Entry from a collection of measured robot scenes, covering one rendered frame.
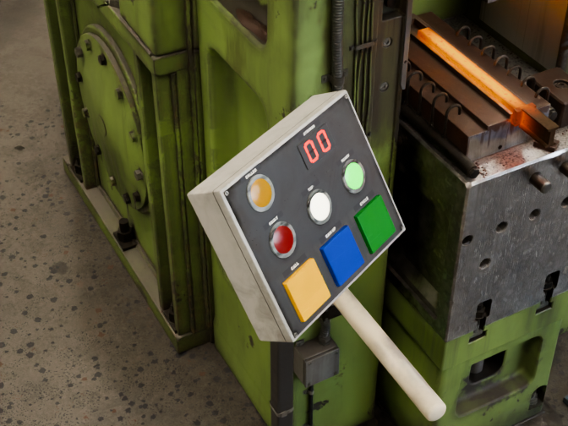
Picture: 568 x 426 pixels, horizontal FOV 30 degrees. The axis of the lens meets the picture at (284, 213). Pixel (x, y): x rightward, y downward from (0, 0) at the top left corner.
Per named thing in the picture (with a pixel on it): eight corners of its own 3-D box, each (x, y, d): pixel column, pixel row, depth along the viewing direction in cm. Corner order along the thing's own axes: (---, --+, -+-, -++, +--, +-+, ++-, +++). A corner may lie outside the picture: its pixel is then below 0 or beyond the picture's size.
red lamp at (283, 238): (300, 250, 167) (300, 230, 165) (274, 260, 166) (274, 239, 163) (291, 239, 170) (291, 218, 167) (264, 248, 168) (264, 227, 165)
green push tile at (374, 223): (397, 230, 185) (381, 194, 183) (373, 254, 180) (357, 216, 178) (389, 231, 186) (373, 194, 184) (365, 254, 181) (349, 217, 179)
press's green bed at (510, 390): (545, 413, 278) (577, 286, 247) (427, 470, 264) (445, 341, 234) (425, 284, 315) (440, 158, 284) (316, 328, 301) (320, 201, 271)
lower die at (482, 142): (544, 134, 217) (551, 101, 211) (465, 163, 210) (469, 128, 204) (428, 40, 245) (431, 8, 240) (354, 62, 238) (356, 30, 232)
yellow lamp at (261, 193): (278, 204, 165) (278, 182, 162) (252, 214, 163) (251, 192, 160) (269, 193, 167) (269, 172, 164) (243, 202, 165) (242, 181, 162)
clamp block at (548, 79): (590, 118, 221) (596, 92, 217) (558, 130, 218) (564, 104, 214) (553, 90, 229) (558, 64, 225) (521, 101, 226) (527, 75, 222)
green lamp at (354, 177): (369, 187, 180) (370, 166, 177) (346, 195, 178) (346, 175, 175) (359, 177, 182) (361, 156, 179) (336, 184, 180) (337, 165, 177)
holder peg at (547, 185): (551, 192, 212) (554, 181, 210) (541, 195, 211) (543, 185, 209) (538, 180, 215) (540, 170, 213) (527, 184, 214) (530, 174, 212)
